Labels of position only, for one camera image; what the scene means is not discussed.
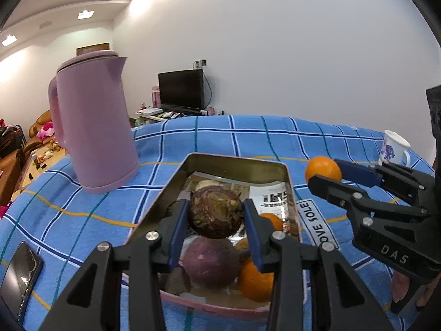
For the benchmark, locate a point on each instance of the dark cluttered rack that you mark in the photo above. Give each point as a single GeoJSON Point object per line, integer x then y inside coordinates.
{"type": "Point", "coordinates": [12, 141]}

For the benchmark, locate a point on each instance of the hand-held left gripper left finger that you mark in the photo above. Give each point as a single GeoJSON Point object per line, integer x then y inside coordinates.
{"type": "Point", "coordinates": [179, 227]}

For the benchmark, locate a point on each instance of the person's right hand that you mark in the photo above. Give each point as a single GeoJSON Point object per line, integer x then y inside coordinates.
{"type": "Point", "coordinates": [399, 288]}

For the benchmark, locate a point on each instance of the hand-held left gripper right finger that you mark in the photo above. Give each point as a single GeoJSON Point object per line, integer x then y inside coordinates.
{"type": "Point", "coordinates": [253, 231]}

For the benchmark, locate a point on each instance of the square ceiling light panel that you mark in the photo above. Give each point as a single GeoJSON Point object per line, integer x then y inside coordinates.
{"type": "Point", "coordinates": [85, 14]}
{"type": "Point", "coordinates": [8, 39]}

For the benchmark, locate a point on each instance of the large orange tangerine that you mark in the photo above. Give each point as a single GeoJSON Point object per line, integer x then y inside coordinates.
{"type": "Point", "coordinates": [256, 279]}

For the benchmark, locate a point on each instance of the brown spotted round fruit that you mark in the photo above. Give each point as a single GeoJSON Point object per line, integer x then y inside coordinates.
{"type": "Point", "coordinates": [206, 182]}

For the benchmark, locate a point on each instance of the olive yellow round fruit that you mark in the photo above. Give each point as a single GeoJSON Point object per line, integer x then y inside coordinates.
{"type": "Point", "coordinates": [242, 244]}

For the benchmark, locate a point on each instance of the wall power socket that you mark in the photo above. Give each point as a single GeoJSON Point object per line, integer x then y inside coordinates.
{"type": "Point", "coordinates": [199, 63]}

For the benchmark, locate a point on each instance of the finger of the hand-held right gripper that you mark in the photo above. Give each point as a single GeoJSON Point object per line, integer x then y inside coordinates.
{"type": "Point", "coordinates": [358, 174]}
{"type": "Point", "coordinates": [330, 189]}

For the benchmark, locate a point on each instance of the black smartphone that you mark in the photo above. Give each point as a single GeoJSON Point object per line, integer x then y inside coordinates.
{"type": "Point", "coordinates": [20, 279]}

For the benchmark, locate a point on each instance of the pink metal tin box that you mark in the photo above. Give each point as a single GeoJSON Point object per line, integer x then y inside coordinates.
{"type": "Point", "coordinates": [213, 306]}

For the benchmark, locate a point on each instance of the black flat television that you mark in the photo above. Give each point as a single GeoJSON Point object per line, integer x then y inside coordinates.
{"type": "Point", "coordinates": [181, 89]}

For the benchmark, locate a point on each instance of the pink carton box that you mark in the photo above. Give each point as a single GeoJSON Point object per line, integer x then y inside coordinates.
{"type": "Point", "coordinates": [156, 96]}

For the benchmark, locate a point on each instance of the orange leather sofa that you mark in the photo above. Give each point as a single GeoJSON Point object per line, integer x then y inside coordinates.
{"type": "Point", "coordinates": [38, 124]}

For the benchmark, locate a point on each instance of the brown dried mottled fruit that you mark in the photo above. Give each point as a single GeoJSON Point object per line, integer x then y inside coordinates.
{"type": "Point", "coordinates": [215, 212]}

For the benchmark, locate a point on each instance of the small orange tangerine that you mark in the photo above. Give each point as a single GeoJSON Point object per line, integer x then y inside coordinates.
{"type": "Point", "coordinates": [322, 169]}
{"type": "Point", "coordinates": [274, 220]}

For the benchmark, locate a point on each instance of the dark wooden door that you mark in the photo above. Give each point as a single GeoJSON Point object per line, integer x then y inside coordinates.
{"type": "Point", "coordinates": [93, 48]}

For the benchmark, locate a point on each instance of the pink floral bag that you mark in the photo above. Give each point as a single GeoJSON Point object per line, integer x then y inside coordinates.
{"type": "Point", "coordinates": [212, 111]}

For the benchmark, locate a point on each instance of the white television stand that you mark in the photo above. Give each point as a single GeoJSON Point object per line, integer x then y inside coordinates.
{"type": "Point", "coordinates": [151, 112]}

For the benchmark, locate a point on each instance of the white floral mug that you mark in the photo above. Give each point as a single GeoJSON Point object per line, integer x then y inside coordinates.
{"type": "Point", "coordinates": [394, 148]}

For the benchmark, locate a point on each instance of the pink cylindrical bottle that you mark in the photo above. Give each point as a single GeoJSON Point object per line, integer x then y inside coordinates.
{"type": "Point", "coordinates": [96, 127]}

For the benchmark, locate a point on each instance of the wooden coffee table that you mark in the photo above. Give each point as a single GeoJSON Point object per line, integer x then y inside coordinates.
{"type": "Point", "coordinates": [38, 165]}

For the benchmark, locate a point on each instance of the blue plaid blanket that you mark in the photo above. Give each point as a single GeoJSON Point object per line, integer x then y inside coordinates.
{"type": "Point", "coordinates": [86, 220]}

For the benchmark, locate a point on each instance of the purple round mangosteen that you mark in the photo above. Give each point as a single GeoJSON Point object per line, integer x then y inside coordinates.
{"type": "Point", "coordinates": [210, 265]}

